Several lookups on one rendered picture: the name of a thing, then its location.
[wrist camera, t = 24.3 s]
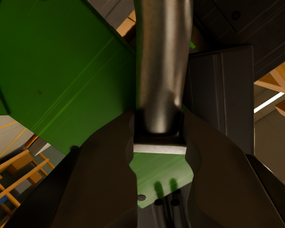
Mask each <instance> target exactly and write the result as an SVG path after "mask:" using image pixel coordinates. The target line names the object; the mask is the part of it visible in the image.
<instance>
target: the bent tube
mask: <svg viewBox="0 0 285 228"><path fill-rule="evenodd" d="M133 3H134V8H135V15H136V111H137V134H134V137H133V152H147V153H166V154H185V153H186V148H187V145H186V142H185V140H184V139H183V138H182V136H181V135H179V129H178V127H179V120H180V113H181V105H182V98H183V91H184V85H185V76H186V69H187V62H188V55H189V49H190V40H191V33H192V25H193V13H194V0H133Z"/></svg>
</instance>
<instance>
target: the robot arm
mask: <svg viewBox="0 0 285 228"><path fill-rule="evenodd" d="M178 129H179V135H181V136H182V138H183V139H184V140H185V142H186V145H187V148H186V153H185V160H186V162H187V163H188V164H189V166H190V167H191V169H192V171H193V174H194V176H193V180H192V184H191V188H190V193H189V198H188V201H187V208H188V219H189V227H190V228H285V183H284V182H282V181H281V180H280V179H279V178H278V177H277V176H276V175H275V174H274V173H273V172H272V171H271V170H270V169H269V168H268V167H266V166H265V165H264V164H263V163H262V162H261V161H260V160H259V159H258V158H257V157H256V156H255V155H253V154H246V153H245V152H244V151H243V150H242V149H241V148H240V147H239V146H238V145H237V144H236V143H235V142H233V141H232V140H231V139H230V138H229V137H227V136H226V135H225V134H223V133H222V132H220V131H219V130H217V129H216V128H215V127H213V126H211V125H210V124H208V123H207V122H205V121H203V120H202V119H200V118H199V117H197V116H196V115H194V114H193V113H191V112H187V111H181V112H180V120H179V127H178ZM134 134H137V111H135V110H132V109H129V110H127V111H126V112H124V113H122V114H121V115H120V116H118V117H116V118H115V119H113V120H112V121H110V122H109V123H107V124H106V125H104V126H103V127H101V128H100V129H98V130H97V131H96V132H94V133H93V134H92V135H91V136H90V137H89V138H88V139H87V140H86V141H85V142H84V143H83V144H82V145H81V146H80V147H79V148H73V149H72V150H71V151H70V152H69V153H68V154H67V155H66V156H65V157H64V158H63V159H62V161H61V162H60V163H59V164H58V165H57V166H56V167H55V168H54V169H53V170H52V171H51V172H50V173H49V174H48V176H47V177H46V178H45V179H44V180H43V181H42V182H41V183H40V184H39V185H38V186H37V187H36V188H35V189H34V190H33V192H32V193H31V194H30V195H29V196H28V197H27V198H26V199H25V200H24V201H23V203H22V204H21V205H20V206H19V207H18V208H17V209H16V211H15V212H14V213H13V214H12V216H11V217H10V218H9V220H8V221H7V222H6V224H5V225H4V227H3V228H137V225H138V189H137V176H136V174H135V173H134V171H133V170H132V169H131V168H130V166H129V164H130V162H131V161H132V160H133V137H134Z"/></svg>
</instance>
